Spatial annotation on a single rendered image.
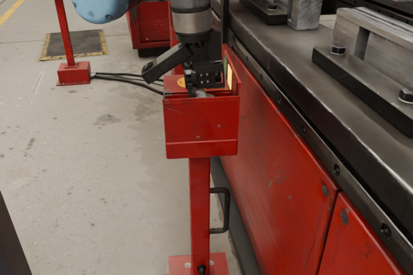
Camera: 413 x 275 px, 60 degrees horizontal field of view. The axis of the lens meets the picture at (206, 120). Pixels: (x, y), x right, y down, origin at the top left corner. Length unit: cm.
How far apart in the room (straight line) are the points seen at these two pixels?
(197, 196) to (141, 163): 98
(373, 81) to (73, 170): 161
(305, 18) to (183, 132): 43
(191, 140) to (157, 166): 111
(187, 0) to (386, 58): 35
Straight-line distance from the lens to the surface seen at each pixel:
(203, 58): 72
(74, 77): 291
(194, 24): 68
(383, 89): 59
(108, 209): 168
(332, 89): 64
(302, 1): 95
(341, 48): 71
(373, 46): 69
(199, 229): 106
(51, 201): 180
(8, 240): 117
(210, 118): 75
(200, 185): 94
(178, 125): 75
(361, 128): 54
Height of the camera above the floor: 113
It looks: 30 degrees down
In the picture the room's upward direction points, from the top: straight up
